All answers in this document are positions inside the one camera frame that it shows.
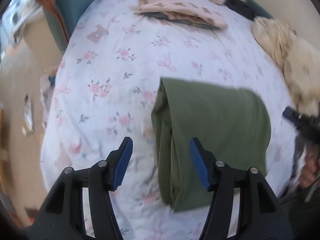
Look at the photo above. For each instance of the dark crumpled clothes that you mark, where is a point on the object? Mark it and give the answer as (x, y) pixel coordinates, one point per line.
(237, 6)

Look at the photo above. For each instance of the floral white bed sheet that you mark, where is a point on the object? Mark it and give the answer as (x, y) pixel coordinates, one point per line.
(112, 55)

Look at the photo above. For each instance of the teal padded bed board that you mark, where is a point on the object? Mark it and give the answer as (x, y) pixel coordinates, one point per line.
(72, 5)

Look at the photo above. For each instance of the teal cushion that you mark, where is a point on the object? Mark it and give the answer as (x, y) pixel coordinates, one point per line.
(260, 8)

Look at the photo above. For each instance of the green pants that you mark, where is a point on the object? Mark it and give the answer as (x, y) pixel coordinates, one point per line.
(212, 117)

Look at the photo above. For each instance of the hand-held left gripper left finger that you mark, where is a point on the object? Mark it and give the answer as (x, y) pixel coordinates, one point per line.
(122, 166)

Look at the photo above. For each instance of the person's right hand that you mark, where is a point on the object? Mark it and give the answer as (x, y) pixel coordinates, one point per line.
(310, 175)

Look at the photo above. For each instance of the cream printed duvet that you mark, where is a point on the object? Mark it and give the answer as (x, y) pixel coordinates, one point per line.
(287, 55)

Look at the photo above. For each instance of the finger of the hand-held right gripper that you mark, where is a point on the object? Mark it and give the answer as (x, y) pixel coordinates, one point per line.
(292, 117)

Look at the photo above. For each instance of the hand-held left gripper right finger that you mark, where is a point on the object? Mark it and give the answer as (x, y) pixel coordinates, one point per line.
(200, 166)

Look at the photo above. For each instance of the folded bear print cloth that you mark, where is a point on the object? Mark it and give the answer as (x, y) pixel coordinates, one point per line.
(180, 8)

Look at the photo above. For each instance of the white plastic packet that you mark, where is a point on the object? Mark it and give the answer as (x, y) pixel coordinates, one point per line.
(28, 115)

